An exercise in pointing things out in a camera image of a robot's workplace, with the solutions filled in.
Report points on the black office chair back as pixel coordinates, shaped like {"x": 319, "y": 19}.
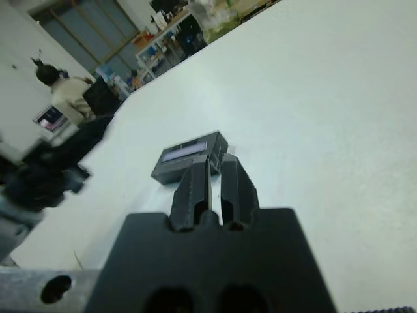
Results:
{"x": 101, "y": 96}

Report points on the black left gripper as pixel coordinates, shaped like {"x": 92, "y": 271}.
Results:
{"x": 42, "y": 182}

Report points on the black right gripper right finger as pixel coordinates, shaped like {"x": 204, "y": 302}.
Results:
{"x": 238, "y": 192}

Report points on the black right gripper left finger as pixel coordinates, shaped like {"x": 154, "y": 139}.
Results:
{"x": 192, "y": 192}

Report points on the person in beige top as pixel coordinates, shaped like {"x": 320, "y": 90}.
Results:
{"x": 68, "y": 94}

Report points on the black computer tower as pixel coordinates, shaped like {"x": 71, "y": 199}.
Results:
{"x": 192, "y": 36}

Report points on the computer monitor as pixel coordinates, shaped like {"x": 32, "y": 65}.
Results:
{"x": 50, "y": 117}

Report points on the yellow-green plastic bag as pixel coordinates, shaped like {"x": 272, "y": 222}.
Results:
{"x": 221, "y": 27}

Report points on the window with brown frame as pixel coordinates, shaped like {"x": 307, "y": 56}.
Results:
{"x": 84, "y": 29}

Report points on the desk with white legs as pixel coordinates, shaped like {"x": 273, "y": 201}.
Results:
{"x": 153, "y": 55}

